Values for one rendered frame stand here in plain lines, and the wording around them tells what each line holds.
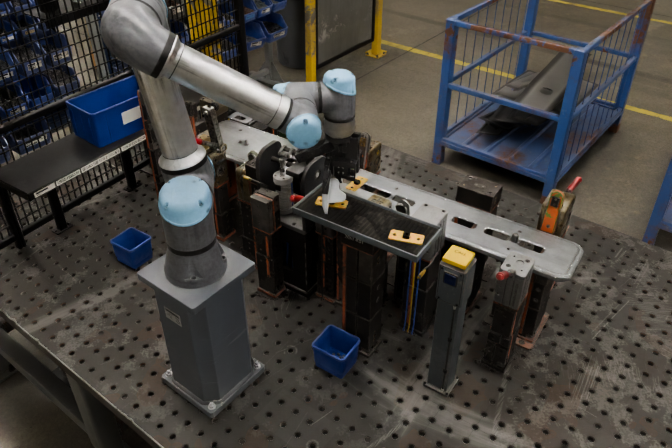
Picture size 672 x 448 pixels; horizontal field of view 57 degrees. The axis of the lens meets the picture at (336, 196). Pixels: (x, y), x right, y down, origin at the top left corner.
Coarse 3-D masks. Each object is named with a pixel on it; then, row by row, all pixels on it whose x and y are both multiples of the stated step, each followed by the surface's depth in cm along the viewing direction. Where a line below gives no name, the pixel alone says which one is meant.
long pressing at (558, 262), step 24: (240, 144) 224; (264, 144) 224; (288, 144) 224; (360, 192) 199; (408, 192) 199; (456, 216) 188; (480, 216) 188; (456, 240) 178; (480, 240) 178; (504, 240) 178; (528, 240) 178; (552, 240) 178; (552, 264) 170; (576, 264) 171
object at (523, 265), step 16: (512, 256) 163; (528, 272) 159; (496, 288) 164; (512, 288) 161; (496, 304) 167; (512, 304) 163; (496, 320) 170; (512, 320) 167; (496, 336) 172; (512, 336) 172; (496, 352) 175; (512, 352) 181; (496, 368) 177
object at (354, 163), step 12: (360, 132) 154; (336, 144) 154; (348, 144) 152; (336, 156) 156; (348, 156) 154; (360, 156) 159; (324, 168) 156; (336, 168) 156; (348, 168) 157; (348, 180) 156
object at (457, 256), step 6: (456, 246) 151; (450, 252) 149; (456, 252) 149; (462, 252) 149; (468, 252) 149; (444, 258) 147; (450, 258) 147; (456, 258) 147; (462, 258) 147; (468, 258) 147; (456, 264) 146; (462, 264) 145; (468, 264) 147
